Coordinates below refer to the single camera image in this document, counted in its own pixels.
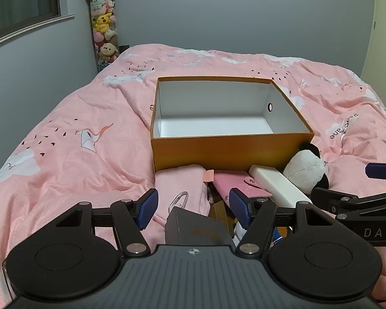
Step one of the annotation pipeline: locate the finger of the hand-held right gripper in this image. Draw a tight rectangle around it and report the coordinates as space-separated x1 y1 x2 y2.
365 162 386 180
310 187 386 221

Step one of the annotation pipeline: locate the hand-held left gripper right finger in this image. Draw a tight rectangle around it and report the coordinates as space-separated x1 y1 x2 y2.
228 188 337 259

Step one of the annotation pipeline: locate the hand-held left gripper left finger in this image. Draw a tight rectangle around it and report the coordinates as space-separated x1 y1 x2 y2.
53 188 159 258

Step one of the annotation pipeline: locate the brown cardboard piece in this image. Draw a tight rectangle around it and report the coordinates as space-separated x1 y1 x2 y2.
207 196 237 232

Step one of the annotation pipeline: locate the pink snap wallet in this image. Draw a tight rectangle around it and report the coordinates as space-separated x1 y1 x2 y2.
212 170 273 202

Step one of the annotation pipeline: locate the pink zipper pouch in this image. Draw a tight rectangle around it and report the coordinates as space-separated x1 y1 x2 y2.
154 165 214 229

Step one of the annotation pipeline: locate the white rectangular box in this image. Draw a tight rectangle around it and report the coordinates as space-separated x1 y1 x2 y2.
248 165 311 207

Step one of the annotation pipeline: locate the small panda plush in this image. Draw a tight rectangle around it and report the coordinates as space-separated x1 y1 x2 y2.
282 143 330 195

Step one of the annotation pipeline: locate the small gold box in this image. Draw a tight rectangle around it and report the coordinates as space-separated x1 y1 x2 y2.
165 208 234 247

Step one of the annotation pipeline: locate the orange cardboard box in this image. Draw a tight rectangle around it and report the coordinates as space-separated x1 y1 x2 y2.
150 76 315 172

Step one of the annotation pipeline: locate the pink printed duvet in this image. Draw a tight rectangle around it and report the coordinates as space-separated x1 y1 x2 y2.
0 43 386 309

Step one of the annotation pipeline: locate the clear tube of plush toys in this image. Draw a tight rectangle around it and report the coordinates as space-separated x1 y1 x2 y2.
84 0 119 73

